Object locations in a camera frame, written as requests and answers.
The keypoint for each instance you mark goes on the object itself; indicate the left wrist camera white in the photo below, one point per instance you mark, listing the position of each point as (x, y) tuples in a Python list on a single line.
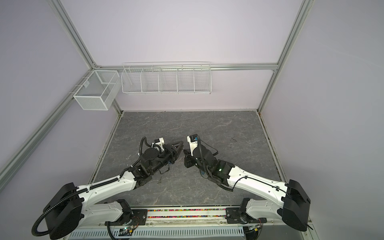
[(159, 144)]

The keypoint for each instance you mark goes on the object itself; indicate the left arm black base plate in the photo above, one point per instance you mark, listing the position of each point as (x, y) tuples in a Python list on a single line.
[(135, 217)]

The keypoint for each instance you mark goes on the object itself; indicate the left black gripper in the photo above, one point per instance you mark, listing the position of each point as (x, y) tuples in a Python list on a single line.
[(173, 151)]

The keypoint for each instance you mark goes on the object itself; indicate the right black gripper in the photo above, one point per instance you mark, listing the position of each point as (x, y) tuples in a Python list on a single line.
[(190, 158)]

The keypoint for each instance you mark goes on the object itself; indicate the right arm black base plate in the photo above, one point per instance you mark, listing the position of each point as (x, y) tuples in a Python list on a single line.
[(235, 216)]

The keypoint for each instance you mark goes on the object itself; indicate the white mesh box basket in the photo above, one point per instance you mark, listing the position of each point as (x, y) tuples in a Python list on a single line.
[(99, 90)]

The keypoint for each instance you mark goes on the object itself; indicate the white wire divided basket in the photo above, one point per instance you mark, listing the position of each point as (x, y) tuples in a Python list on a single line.
[(166, 78)]

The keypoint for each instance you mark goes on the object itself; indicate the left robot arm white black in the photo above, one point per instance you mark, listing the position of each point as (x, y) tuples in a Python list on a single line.
[(74, 207)]

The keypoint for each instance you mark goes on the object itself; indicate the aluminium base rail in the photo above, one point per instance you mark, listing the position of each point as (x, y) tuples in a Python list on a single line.
[(186, 216)]

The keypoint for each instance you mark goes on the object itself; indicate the white vented cable duct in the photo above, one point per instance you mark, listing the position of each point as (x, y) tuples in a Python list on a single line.
[(178, 233)]

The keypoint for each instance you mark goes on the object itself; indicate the aluminium frame profiles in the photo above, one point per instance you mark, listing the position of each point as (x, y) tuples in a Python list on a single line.
[(10, 169)]

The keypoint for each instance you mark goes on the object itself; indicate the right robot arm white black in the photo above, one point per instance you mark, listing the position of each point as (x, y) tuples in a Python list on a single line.
[(289, 201)]

